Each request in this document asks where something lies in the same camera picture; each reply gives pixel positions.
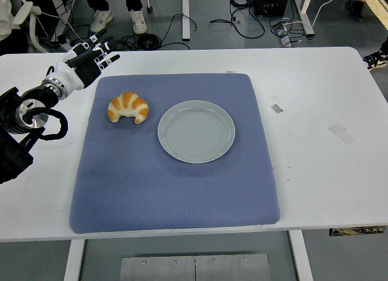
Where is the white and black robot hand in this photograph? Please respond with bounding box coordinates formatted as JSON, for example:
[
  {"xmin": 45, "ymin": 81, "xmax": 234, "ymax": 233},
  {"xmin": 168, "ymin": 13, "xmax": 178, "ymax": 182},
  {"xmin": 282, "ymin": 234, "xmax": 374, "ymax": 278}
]
[{"xmin": 50, "ymin": 28, "xmax": 121, "ymax": 91}]

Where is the golden croissant bread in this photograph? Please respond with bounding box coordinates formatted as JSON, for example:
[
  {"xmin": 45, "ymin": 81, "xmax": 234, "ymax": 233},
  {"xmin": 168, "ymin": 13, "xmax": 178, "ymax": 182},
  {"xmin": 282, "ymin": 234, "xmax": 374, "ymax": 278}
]
[{"xmin": 107, "ymin": 91, "xmax": 150, "ymax": 124}]

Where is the grey round plate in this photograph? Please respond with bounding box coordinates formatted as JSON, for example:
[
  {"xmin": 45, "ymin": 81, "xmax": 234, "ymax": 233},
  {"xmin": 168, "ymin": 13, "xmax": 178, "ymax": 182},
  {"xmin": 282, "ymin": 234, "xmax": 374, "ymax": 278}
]
[{"xmin": 157, "ymin": 100, "xmax": 236, "ymax": 164}]

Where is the grey metal plate with screws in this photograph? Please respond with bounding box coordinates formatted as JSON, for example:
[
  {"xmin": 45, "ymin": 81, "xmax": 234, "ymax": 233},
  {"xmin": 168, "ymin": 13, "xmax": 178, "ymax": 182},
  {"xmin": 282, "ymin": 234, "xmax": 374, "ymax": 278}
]
[{"xmin": 119, "ymin": 253, "xmax": 270, "ymax": 281}]

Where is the person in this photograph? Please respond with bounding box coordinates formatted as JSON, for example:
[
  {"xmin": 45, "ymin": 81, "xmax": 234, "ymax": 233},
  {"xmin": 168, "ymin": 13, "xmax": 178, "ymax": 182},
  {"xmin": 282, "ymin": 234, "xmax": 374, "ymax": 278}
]
[
  {"xmin": 344, "ymin": 0, "xmax": 388, "ymax": 22},
  {"xmin": 363, "ymin": 35, "xmax": 388, "ymax": 71},
  {"xmin": 0, "ymin": 0, "xmax": 30, "ymax": 56},
  {"xmin": 79, "ymin": 0, "xmax": 149, "ymax": 35}
]

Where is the white chair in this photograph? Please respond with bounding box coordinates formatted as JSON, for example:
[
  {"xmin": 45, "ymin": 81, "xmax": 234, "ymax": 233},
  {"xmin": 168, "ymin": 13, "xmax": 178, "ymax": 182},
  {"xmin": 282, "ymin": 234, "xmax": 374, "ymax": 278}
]
[{"xmin": 13, "ymin": 1, "xmax": 50, "ymax": 53}]

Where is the white background table leg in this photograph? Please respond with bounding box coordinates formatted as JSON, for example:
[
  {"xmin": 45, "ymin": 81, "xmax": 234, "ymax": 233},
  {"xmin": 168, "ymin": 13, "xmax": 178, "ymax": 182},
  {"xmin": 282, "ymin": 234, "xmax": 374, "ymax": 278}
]
[
  {"xmin": 181, "ymin": 0, "xmax": 192, "ymax": 41},
  {"xmin": 292, "ymin": 0, "xmax": 316, "ymax": 37}
]

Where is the blue quilted mat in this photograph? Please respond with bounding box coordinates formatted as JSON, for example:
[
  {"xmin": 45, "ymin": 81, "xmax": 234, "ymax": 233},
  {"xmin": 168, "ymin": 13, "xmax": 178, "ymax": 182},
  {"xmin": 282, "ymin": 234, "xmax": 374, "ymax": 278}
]
[{"xmin": 69, "ymin": 73, "xmax": 280, "ymax": 235}]

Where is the black equipment box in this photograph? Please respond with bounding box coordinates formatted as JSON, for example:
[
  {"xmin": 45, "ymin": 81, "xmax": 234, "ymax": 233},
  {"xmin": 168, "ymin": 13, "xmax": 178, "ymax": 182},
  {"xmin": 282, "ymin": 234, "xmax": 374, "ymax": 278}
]
[{"xmin": 253, "ymin": 0, "xmax": 292, "ymax": 16}]

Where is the clear tape strip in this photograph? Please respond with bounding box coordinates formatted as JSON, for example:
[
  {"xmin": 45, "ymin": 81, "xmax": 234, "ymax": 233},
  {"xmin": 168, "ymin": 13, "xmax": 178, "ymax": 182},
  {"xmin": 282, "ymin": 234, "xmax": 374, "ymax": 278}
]
[{"xmin": 328, "ymin": 123, "xmax": 355, "ymax": 146}]

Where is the coiled black cable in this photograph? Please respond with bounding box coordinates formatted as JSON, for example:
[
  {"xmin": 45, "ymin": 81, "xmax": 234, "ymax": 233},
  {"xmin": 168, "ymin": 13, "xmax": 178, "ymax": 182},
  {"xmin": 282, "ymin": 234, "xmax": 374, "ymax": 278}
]
[{"xmin": 136, "ymin": 33, "xmax": 162, "ymax": 50}]

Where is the long black cable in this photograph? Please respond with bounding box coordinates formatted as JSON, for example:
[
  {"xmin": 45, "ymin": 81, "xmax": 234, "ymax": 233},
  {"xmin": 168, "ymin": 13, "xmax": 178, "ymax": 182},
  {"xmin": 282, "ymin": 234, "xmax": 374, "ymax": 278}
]
[{"xmin": 159, "ymin": 13, "xmax": 200, "ymax": 50}]

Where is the white cable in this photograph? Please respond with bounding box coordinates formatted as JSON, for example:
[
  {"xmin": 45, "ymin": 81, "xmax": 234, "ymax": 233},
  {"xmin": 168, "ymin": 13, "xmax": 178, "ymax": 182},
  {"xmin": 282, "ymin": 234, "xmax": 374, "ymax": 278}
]
[{"xmin": 311, "ymin": 0, "xmax": 349, "ymax": 27}]

